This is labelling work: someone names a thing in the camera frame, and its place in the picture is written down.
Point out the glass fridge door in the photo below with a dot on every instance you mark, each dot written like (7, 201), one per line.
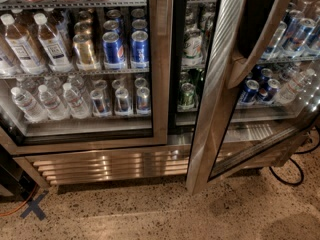
(21, 137)
(231, 136)

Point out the stainless steel display fridge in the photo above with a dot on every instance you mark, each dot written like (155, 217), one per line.
(192, 30)

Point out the silver energy can right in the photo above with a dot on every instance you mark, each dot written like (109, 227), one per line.
(143, 100)

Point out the silver energy can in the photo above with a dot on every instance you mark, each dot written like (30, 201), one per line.
(143, 100)
(101, 103)
(123, 102)

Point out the silver energy can middle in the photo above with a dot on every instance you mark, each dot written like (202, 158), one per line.
(123, 102)

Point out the silver energy can left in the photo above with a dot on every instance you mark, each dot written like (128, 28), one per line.
(101, 103)

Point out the blue Pepsi can right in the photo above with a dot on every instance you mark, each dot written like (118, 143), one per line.
(140, 49)

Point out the blue pepsi can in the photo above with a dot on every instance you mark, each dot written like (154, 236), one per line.
(113, 50)
(140, 49)

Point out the blue Pepsi can left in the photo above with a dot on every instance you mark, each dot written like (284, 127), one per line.
(113, 50)

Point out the water bottle right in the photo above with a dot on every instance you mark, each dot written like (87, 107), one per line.
(77, 104)

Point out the water bottle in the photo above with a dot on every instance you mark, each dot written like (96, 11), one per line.
(32, 109)
(77, 104)
(52, 103)

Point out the blue can lower middle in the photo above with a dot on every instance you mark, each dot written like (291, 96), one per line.
(250, 89)

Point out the gold soda can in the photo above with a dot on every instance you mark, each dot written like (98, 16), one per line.
(86, 56)

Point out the water bottle middle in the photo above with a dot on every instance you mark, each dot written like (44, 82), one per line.
(52, 103)

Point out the blue can lower right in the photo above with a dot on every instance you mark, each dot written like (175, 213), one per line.
(268, 91)

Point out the tea bottle white cap right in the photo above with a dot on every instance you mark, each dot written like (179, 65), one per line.
(53, 44)

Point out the tea bottle white cap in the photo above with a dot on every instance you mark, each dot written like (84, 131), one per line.
(24, 46)
(53, 44)

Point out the silver blue can upper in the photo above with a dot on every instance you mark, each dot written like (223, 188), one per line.
(271, 48)

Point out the silver blue can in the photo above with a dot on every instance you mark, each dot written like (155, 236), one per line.
(295, 42)
(271, 48)

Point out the water bottle right compartment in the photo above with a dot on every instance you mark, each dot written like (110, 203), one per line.
(290, 90)

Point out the water bottle left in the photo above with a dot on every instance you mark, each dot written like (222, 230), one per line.
(32, 109)

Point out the tea bottle white cap left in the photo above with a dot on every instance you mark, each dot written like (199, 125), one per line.
(24, 46)

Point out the silver blue can far right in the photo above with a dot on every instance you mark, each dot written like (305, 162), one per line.
(295, 42)

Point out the blue tape cross mark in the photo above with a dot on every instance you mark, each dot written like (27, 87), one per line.
(33, 206)

